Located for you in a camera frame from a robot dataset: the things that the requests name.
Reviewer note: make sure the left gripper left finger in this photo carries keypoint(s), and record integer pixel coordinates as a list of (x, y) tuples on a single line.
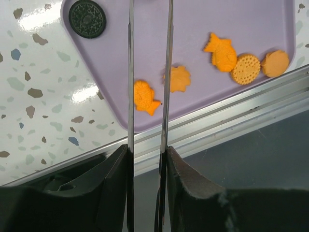
[(85, 197)]

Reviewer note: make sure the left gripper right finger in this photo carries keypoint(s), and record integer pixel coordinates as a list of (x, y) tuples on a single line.
[(196, 204)]

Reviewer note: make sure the metal tongs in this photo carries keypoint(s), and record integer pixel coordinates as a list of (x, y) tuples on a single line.
[(160, 201)]

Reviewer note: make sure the orange dotted round cookie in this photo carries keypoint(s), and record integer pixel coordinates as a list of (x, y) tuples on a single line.
[(246, 70)]

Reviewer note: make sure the orange fish cookie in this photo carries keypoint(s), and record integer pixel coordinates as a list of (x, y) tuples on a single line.
[(144, 98), (223, 55)]

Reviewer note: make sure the black sandwich cookie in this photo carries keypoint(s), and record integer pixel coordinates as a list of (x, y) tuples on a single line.
[(87, 19)]

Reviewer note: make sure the orange flower cookie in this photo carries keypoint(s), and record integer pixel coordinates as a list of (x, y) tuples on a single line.
[(180, 79)]

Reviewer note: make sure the orange plain round cookie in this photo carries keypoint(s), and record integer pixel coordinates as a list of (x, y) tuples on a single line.
[(275, 64)]

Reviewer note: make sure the aluminium front rail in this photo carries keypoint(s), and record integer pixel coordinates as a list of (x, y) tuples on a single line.
[(236, 116)]

